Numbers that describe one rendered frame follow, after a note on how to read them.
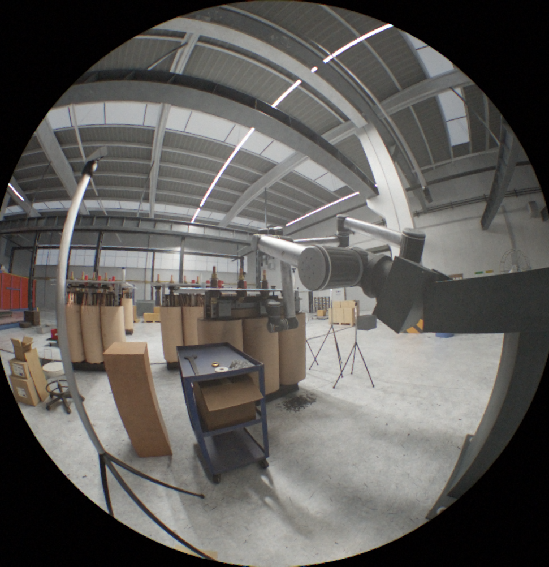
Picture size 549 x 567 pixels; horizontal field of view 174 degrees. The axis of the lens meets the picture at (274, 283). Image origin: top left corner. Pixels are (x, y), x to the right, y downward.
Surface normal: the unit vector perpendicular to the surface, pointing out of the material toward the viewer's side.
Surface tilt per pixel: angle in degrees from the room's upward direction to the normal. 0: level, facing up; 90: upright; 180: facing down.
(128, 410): 90
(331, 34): 175
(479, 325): 90
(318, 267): 94
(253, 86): 174
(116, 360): 90
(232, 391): 26
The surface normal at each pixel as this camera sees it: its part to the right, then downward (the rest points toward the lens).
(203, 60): -0.03, 1.00
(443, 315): -0.89, -0.01
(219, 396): 0.22, -0.93
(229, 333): 0.59, -0.08
